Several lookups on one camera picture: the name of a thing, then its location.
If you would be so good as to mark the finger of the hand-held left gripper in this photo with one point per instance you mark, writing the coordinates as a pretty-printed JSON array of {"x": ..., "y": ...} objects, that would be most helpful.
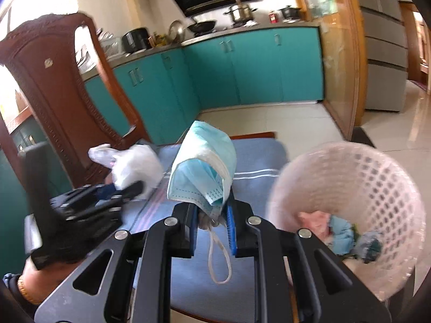
[{"x": 91, "y": 205}]

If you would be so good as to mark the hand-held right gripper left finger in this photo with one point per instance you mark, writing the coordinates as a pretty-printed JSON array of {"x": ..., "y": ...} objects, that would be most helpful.
[{"x": 194, "y": 232}]

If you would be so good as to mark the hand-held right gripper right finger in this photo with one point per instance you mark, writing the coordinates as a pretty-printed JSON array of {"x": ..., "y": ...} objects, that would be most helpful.
[{"x": 230, "y": 232}]

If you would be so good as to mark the white plastic bag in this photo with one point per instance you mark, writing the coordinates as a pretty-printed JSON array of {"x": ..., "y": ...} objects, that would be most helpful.
[{"x": 134, "y": 165}]

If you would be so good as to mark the blue face mask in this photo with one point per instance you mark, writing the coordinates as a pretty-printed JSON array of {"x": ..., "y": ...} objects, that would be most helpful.
[{"x": 202, "y": 161}]

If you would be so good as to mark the pink plastic bag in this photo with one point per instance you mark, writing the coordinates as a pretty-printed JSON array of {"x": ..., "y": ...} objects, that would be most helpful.
[{"x": 315, "y": 225}]

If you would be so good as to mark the person's left forearm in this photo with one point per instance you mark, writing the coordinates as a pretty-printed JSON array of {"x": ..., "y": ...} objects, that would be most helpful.
[{"x": 50, "y": 276}]

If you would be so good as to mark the blue striped seat cushion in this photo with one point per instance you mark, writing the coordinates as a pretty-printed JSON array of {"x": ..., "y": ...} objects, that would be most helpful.
[{"x": 256, "y": 161}]

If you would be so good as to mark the carved wooden chair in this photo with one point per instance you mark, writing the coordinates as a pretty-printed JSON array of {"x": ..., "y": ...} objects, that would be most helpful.
[{"x": 57, "y": 91}]

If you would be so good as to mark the light blue crumpled wrapper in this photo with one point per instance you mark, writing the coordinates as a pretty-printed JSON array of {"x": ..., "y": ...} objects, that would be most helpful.
[{"x": 341, "y": 235}]

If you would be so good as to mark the teal plastic wrapper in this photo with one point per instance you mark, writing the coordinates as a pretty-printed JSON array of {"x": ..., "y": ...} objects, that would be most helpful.
[{"x": 368, "y": 247}]

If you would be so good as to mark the white dish rack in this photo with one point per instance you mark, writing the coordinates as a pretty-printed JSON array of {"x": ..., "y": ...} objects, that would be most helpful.
[{"x": 109, "y": 43}]

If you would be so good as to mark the teal kitchen base cabinets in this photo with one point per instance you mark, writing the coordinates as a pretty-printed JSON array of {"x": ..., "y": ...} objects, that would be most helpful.
[{"x": 252, "y": 70}]

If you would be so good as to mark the black rice cooker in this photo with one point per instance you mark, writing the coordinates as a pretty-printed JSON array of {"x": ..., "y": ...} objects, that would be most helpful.
[{"x": 136, "y": 40}]

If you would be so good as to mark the steel pot lid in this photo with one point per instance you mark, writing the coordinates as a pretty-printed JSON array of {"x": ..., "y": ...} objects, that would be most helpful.
[{"x": 176, "y": 31}]

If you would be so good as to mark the wood-framed glass partition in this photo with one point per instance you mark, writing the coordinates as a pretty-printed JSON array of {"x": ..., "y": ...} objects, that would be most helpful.
[{"x": 336, "y": 57}]

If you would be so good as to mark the black wok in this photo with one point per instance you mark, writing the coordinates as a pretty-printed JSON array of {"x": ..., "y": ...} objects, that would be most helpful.
[{"x": 203, "y": 26}]

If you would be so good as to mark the red bottle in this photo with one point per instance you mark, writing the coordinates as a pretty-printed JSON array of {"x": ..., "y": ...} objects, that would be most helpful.
[{"x": 272, "y": 17}]

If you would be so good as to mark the steel stock pot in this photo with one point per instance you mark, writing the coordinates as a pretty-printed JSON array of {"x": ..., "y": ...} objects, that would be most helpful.
[{"x": 240, "y": 13}]

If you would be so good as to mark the black casserole pot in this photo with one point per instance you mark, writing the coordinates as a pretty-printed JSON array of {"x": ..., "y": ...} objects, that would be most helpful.
[{"x": 289, "y": 12}]

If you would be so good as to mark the grey refrigerator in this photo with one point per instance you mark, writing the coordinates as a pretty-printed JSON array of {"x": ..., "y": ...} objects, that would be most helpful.
[{"x": 380, "y": 40}]

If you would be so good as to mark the wooden doorway frame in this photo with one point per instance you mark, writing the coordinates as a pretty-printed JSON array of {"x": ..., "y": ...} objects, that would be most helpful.
[{"x": 419, "y": 40}]

